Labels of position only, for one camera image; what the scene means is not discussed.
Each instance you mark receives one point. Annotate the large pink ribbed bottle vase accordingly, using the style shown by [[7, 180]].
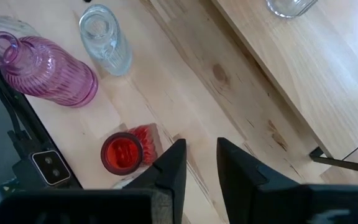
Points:
[[48, 74]]

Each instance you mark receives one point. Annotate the clear ribbed cylinder vase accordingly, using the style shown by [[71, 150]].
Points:
[[110, 53]]

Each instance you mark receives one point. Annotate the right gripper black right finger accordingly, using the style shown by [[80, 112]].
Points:
[[291, 205]]

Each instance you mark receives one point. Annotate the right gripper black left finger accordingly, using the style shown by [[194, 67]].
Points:
[[104, 208]]

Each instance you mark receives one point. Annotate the red square-base glass vase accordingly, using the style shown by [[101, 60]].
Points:
[[121, 154]]

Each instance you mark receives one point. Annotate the clear glass vase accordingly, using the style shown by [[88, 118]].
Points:
[[291, 7]]

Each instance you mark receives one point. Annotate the table-level camera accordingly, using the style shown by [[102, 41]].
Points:
[[51, 168]]

